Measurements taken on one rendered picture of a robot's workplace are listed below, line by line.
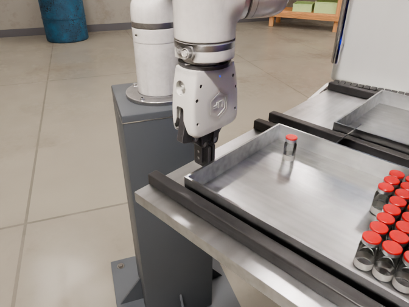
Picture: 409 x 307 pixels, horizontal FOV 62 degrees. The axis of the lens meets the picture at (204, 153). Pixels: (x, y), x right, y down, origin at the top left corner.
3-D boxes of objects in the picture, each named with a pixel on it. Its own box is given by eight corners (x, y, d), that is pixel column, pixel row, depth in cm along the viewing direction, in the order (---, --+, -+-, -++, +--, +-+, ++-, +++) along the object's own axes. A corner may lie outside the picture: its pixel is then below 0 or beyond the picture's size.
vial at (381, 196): (388, 211, 50) (397, 186, 48) (383, 218, 49) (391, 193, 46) (372, 204, 51) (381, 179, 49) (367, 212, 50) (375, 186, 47)
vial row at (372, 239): (414, 204, 51) (424, 178, 49) (368, 275, 40) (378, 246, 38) (398, 198, 53) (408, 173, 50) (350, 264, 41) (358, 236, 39)
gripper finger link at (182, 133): (170, 136, 48) (192, 148, 53) (196, 88, 48) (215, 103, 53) (165, 134, 49) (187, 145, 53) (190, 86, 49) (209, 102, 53)
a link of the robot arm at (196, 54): (202, 49, 41) (202, 73, 43) (248, 37, 47) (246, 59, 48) (158, 38, 46) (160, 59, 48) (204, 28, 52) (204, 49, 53)
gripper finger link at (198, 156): (196, 138, 51) (197, 175, 54) (211, 131, 53) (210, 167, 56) (182, 131, 53) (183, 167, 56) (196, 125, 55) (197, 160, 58)
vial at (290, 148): (296, 158, 63) (300, 137, 61) (290, 163, 61) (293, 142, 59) (286, 154, 64) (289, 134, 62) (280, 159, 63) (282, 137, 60)
